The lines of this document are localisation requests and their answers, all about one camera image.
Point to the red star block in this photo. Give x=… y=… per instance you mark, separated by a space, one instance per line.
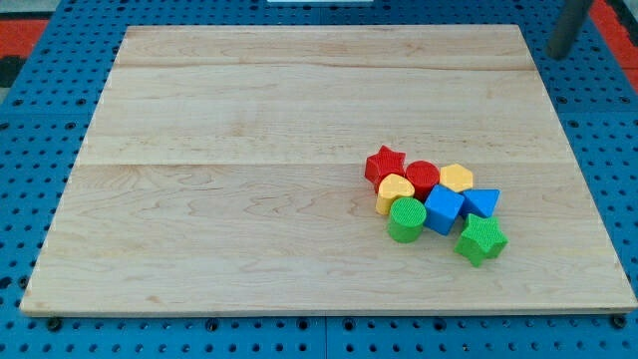
x=383 y=163

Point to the green star block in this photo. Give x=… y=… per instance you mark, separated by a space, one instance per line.
x=480 y=239

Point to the yellow heart block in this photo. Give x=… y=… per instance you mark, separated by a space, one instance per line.
x=390 y=189

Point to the green cylinder block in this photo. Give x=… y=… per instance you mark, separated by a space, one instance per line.
x=406 y=219

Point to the wooden board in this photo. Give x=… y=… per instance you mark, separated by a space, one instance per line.
x=222 y=174

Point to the red cylinder block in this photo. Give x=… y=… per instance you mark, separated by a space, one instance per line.
x=423 y=176

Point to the blue cube block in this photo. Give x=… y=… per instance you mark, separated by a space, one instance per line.
x=442 y=207

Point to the yellow hexagon block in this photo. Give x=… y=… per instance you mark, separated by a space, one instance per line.
x=456 y=178

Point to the blue triangle block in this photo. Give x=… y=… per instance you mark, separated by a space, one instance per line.
x=481 y=202

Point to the grey cylindrical robot stick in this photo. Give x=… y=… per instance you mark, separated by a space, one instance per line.
x=567 y=27

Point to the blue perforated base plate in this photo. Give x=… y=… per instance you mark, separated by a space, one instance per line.
x=48 y=109

